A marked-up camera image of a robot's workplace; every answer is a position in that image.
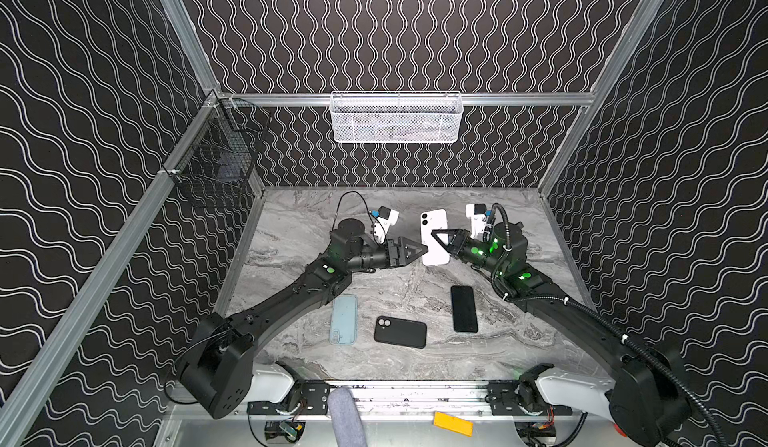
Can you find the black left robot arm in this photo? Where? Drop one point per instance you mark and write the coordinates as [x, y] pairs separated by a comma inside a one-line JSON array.
[[217, 368]]

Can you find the white smartphone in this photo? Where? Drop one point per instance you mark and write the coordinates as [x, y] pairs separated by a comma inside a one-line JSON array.
[[433, 226]]

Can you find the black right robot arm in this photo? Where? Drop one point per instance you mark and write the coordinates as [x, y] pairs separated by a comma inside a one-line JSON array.
[[649, 396]]

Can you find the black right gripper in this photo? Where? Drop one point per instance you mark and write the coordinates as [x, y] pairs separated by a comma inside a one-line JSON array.
[[460, 250]]

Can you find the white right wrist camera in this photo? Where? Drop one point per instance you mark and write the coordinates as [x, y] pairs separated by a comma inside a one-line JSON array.
[[476, 213]]

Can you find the light blue phone case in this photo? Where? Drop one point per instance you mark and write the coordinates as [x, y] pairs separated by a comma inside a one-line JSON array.
[[343, 326]]

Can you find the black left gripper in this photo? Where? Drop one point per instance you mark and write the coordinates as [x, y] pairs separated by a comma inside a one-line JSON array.
[[390, 253]]

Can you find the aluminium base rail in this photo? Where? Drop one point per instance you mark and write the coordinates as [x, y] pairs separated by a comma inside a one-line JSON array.
[[408, 399]]

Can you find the black phone case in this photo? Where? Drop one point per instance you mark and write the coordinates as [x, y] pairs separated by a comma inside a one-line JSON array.
[[400, 332]]

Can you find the black wire mesh basket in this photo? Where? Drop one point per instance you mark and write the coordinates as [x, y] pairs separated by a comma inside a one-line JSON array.
[[218, 171]]

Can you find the white wire mesh basket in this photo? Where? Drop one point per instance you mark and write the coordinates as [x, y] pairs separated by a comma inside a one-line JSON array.
[[406, 117]]

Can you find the dark blue smartphone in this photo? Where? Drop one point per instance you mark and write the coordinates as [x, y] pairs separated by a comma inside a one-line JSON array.
[[464, 312]]

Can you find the yellow block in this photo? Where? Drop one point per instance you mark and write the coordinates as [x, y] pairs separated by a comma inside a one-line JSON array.
[[453, 424]]

